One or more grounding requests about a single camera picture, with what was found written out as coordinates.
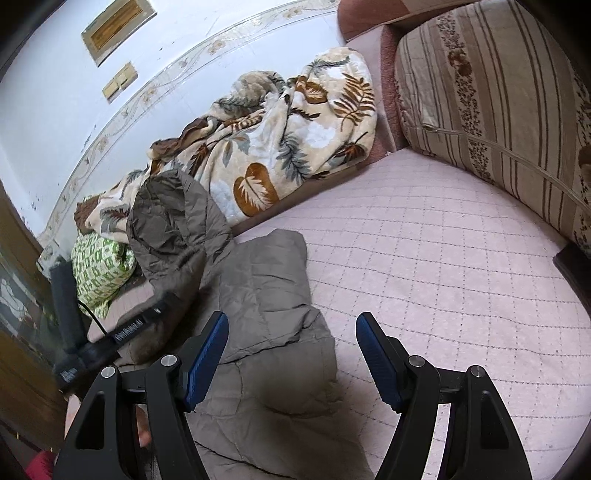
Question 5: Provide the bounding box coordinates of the leaf print blanket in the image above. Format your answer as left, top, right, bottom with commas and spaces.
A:
74, 46, 379, 232

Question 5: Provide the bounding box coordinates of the grey-brown padded jacket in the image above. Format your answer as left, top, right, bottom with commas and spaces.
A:
111, 168, 375, 480

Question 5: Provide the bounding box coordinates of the red cloth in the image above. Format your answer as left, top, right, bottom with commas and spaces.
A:
25, 450, 61, 480

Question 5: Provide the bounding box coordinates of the wooden door with glass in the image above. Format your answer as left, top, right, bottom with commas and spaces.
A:
0, 185, 70, 439

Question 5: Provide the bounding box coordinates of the dark wooden furniture edge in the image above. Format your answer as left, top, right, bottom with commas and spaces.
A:
553, 242, 591, 319

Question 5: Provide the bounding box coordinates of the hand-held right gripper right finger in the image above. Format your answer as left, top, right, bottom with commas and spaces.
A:
355, 312, 534, 480

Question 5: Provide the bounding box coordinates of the black cable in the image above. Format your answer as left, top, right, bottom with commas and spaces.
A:
76, 300, 107, 335

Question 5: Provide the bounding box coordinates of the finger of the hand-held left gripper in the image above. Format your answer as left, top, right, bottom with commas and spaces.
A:
95, 300, 174, 358

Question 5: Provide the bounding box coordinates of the pink quilted mattress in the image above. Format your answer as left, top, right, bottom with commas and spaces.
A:
88, 143, 591, 480

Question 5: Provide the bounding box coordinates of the green checked pillow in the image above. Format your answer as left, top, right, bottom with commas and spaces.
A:
71, 231, 137, 319

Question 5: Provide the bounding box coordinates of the beige wall switch panel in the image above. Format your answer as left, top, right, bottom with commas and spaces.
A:
102, 61, 138, 101

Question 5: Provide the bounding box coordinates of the striped floral cushion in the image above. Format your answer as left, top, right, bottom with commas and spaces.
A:
394, 0, 591, 259

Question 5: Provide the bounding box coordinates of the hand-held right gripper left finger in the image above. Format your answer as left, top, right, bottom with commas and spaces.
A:
54, 311, 230, 480

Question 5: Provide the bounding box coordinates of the wooden wall frame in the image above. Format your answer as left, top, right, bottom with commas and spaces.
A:
82, 0, 158, 68

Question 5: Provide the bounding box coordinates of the reddish-brown padded headboard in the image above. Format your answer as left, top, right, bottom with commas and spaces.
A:
337, 0, 467, 155

